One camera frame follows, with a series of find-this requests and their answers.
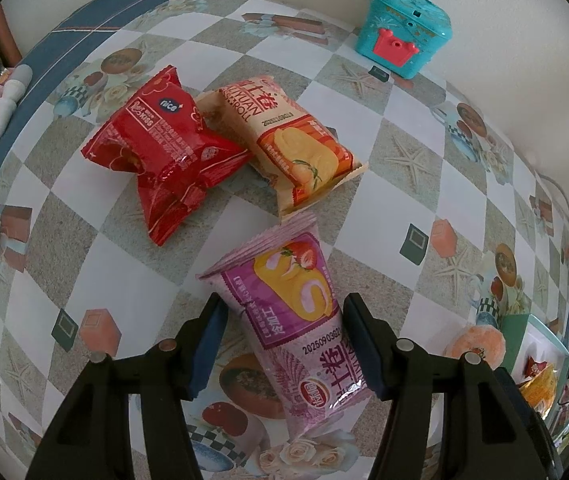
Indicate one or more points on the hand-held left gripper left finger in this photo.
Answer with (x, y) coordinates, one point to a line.
(209, 350)

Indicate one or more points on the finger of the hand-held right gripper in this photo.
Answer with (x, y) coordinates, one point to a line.
(529, 420)

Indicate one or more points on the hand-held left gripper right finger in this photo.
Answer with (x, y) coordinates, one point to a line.
(364, 350)

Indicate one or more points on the yellow clear snack packet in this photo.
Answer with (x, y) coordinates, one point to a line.
(539, 390)

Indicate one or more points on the white box with teal edge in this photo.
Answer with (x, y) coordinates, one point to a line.
(544, 345)

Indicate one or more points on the purple snack packet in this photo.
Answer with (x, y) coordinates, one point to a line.
(294, 310)

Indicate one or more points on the orange round jelly cup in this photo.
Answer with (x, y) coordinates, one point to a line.
(474, 342)

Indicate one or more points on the red snack packet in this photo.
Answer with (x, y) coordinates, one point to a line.
(164, 145)

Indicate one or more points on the cream orange snack packet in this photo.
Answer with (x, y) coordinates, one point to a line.
(294, 150)

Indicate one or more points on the teal toy box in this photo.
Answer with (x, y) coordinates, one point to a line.
(404, 20)

